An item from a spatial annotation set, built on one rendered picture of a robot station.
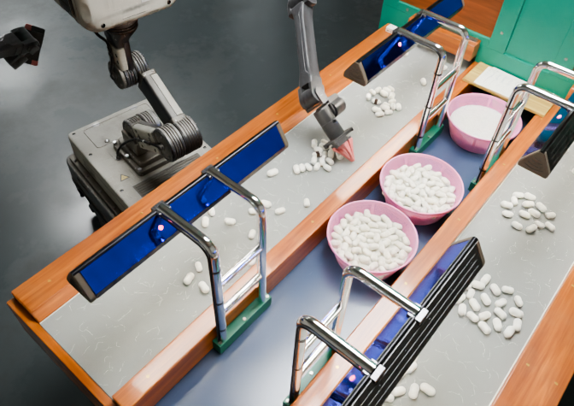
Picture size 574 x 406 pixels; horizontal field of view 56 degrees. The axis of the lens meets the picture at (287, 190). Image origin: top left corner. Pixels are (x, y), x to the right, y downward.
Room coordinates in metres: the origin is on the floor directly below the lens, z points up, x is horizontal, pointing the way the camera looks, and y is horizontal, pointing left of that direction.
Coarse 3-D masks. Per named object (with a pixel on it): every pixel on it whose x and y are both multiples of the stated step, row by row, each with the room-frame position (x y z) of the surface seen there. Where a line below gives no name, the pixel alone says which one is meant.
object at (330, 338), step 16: (352, 272) 0.61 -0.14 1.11; (368, 272) 0.61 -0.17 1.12; (384, 288) 0.57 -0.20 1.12; (336, 304) 0.62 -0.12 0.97; (400, 304) 0.54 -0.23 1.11; (416, 304) 0.54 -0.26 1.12; (304, 320) 0.50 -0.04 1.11; (336, 320) 0.62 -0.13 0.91; (416, 320) 0.51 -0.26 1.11; (304, 336) 0.50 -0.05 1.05; (320, 336) 0.47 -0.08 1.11; (336, 336) 0.47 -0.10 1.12; (304, 352) 0.51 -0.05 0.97; (320, 352) 0.57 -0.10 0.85; (336, 352) 0.44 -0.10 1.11; (352, 352) 0.44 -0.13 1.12; (304, 368) 0.53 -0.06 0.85; (320, 368) 0.59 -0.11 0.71; (368, 368) 0.41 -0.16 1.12; (384, 368) 0.42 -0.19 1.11; (304, 384) 0.55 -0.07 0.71; (288, 400) 0.50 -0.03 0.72
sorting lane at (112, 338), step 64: (448, 64) 1.90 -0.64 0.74; (320, 128) 1.47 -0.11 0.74; (384, 128) 1.48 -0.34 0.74; (256, 192) 1.14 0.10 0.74; (320, 192) 1.16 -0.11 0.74; (192, 256) 0.89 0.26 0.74; (256, 256) 0.90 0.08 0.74; (64, 320) 0.67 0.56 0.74; (128, 320) 0.68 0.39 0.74; (192, 320) 0.69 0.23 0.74
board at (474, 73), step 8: (480, 64) 1.86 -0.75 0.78; (472, 72) 1.80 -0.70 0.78; (480, 72) 1.80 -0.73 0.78; (464, 80) 1.75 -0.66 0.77; (472, 80) 1.75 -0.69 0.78; (480, 88) 1.71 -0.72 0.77; (496, 96) 1.67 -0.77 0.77; (504, 96) 1.66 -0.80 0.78; (520, 96) 1.66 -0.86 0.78; (528, 104) 1.62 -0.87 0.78; (536, 104) 1.62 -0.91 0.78; (544, 104) 1.62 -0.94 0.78; (552, 104) 1.62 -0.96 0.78; (536, 112) 1.57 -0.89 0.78; (544, 112) 1.58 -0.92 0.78
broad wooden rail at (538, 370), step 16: (560, 288) 0.83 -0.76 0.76; (560, 304) 0.78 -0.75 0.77; (544, 320) 0.73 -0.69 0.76; (560, 320) 0.73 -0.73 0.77; (544, 336) 0.68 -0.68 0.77; (560, 336) 0.68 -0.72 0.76; (528, 352) 0.63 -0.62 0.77; (544, 352) 0.64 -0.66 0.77; (560, 352) 0.64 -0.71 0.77; (512, 368) 0.59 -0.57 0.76; (528, 368) 0.59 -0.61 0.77; (544, 368) 0.59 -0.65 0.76; (560, 368) 0.60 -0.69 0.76; (512, 384) 0.55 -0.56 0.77; (528, 384) 0.55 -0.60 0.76; (544, 384) 0.56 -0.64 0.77; (560, 384) 0.56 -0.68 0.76; (496, 400) 0.51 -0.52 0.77; (512, 400) 0.51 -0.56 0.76; (528, 400) 0.51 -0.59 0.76; (544, 400) 0.52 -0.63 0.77
